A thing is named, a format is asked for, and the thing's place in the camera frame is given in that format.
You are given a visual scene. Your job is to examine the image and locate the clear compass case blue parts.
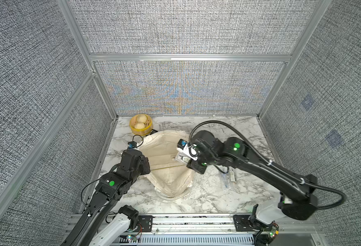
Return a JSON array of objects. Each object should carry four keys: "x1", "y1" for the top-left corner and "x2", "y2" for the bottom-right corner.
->
[{"x1": 219, "y1": 172, "x2": 230, "y2": 190}]

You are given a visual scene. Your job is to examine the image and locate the cream canvas tote bag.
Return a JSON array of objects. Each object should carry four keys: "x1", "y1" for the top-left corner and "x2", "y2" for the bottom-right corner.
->
[{"x1": 138, "y1": 130, "x2": 194, "y2": 200}]

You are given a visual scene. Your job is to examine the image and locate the clear compass case second row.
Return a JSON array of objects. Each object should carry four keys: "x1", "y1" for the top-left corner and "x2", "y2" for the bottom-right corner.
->
[{"x1": 228, "y1": 167, "x2": 237, "y2": 189}]

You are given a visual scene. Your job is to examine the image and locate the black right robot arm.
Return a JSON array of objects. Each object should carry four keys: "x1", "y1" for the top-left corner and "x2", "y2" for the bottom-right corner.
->
[{"x1": 190, "y1": 135, "x2": 317, "y2": 224}]

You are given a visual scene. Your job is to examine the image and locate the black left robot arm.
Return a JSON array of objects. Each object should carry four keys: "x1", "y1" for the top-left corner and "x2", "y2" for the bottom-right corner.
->
[{"x1": 61, "y1": 155, "x2": 150, "y2": 246}]

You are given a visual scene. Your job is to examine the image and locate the front white steamed bun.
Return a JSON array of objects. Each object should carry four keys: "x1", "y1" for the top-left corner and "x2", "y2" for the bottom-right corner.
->
[{"x1": 134, "y1": 122, "x2": 146, "y2": 130}]

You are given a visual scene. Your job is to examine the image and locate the white steamed bun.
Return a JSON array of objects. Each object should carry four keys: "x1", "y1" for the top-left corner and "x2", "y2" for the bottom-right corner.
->
[
  {"x1": 136, "y1": 114, "x2": 148, "y2": 124},
  {"x1": 134, "y1": 122, "x2": 146, "y2": 130}
]

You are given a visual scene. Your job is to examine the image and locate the rear white steamed bun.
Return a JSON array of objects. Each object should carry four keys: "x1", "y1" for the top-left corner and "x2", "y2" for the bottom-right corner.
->
[{"x1": 136, "y1": 114, "x2": 148, "y2": 124}]

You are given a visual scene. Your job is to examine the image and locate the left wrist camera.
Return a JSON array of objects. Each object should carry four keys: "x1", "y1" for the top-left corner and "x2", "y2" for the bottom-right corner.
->
[{"x1": 118, "y1": 140, "x2": 143, "y2": 171}]

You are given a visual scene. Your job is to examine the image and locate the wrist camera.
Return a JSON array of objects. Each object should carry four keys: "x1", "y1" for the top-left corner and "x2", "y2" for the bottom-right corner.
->
[
  {"x1": 118, "y1": 140, "x2": 143, "y2": 171},
  {"x1": 175, "y1": 130, "x2": 222, "y2": 165}
]

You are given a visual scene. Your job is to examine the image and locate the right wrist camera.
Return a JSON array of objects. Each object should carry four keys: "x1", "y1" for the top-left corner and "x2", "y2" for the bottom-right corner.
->
[{"x1": 175, "y1": 130, "x2": 222, "y2": 165}]

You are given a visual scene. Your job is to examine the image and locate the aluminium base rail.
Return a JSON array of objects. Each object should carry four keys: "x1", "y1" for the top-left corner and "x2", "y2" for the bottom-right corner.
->
[{"x1": 66, "y1": 213, "x2": 319, "y2": 246}]

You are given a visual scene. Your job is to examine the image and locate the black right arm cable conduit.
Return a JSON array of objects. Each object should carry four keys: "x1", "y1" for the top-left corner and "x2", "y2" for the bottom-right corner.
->
[{"x1": 189, "y1": 120, "x2": 347, "y2": 210}]

